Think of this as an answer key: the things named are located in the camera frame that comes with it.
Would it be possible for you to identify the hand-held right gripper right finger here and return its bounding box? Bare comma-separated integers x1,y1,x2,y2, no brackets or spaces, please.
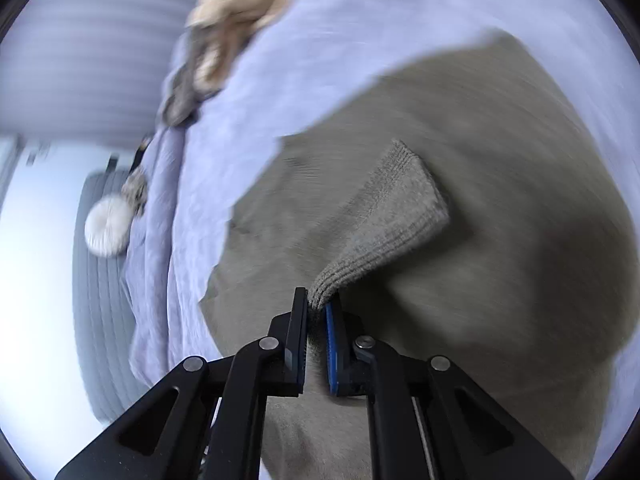
325,294,576,480

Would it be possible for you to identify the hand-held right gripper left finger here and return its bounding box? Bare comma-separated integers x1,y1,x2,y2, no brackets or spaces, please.
54,287,309,480

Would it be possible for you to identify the olive knit sweater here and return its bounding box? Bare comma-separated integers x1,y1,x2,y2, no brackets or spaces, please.
200,30,628,480

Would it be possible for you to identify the grey quilted bed base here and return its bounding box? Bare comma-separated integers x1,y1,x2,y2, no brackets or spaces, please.
72,170,162,422

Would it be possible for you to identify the white round fluffy cushion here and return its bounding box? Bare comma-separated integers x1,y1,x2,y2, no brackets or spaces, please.
84,195,132,256

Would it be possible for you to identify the lavender embossed blanket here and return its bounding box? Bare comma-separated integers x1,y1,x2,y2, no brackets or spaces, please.
122,0,640,480

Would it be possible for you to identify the cream fluffy cloth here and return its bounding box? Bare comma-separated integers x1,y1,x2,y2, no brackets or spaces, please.
186,0,321,96

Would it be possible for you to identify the grey ribbed panel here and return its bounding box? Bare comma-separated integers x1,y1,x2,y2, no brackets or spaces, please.
0,0,213,147

